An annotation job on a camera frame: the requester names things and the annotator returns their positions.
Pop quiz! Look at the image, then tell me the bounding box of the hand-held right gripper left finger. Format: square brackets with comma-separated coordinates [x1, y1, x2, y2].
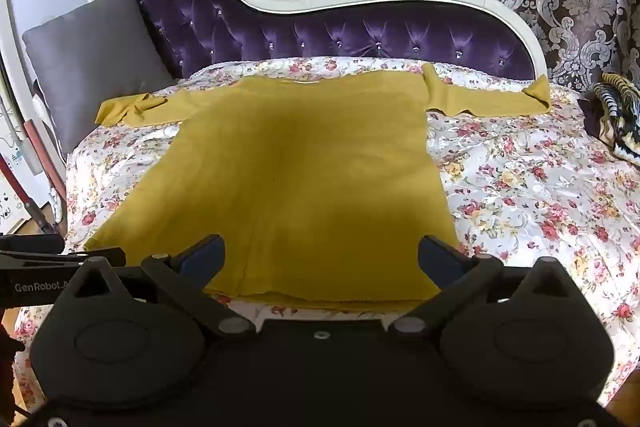
[74, 234, 255, 343]

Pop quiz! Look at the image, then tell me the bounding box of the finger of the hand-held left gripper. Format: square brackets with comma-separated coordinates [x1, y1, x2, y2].
[60, 247, 127, 269]

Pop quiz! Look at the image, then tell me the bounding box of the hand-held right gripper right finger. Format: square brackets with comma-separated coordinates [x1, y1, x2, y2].
[388, 234, 577, 342]

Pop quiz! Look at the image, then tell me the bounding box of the mustard yellow sweater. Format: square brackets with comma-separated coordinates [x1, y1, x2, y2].
[82, 63, 552, 309]

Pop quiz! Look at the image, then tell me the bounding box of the red stick vacuum cleaner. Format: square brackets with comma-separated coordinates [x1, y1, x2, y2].
[0, 154, 59, 236]

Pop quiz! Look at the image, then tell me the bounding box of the white drawing board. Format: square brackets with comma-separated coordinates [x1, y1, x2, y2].
[0, 99, 32, 230]

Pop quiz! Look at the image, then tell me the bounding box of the white floral blanket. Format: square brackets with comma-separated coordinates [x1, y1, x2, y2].
[12, 56, 640, 414]

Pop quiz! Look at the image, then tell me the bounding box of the grey pillow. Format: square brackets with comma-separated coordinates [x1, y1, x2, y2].
[22, 0, 176, 156]

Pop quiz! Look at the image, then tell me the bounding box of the dark purple cloth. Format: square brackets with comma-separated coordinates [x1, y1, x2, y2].
[579, 94, 610, 138]

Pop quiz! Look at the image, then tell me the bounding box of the striped knitted cloth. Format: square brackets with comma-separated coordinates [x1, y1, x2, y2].
[592, 72, 640, 168]

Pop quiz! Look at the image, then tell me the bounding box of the purple tufted sofa white frame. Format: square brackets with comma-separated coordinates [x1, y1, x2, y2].
[87, 0, 552, 84]

